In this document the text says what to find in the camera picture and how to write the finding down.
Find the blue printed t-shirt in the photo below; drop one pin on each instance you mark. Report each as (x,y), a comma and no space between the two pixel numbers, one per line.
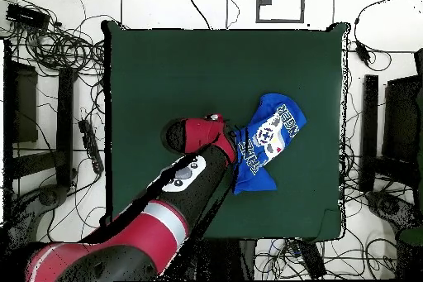
(281,123)

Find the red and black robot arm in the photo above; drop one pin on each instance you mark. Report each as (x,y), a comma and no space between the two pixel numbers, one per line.
(158,229)

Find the dark green table cloth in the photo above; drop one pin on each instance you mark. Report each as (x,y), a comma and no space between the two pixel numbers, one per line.
(297,63)

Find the black power strip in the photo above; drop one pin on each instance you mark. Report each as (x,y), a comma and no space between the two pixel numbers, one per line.
(91,146)
(310,259)

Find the black floor stand base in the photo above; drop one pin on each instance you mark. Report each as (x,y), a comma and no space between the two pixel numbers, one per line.
(49,196)
(390,207)

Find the black power adapter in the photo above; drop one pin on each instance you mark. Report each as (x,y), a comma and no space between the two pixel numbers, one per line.
(362,52)

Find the black electronics box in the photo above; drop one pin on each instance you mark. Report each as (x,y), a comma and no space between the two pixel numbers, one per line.
(28,15)

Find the black metal frame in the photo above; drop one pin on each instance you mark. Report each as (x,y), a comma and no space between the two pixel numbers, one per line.
(370,113)
(65,113)

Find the grey square floor frame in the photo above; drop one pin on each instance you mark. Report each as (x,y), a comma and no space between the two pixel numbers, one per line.
(302,0)

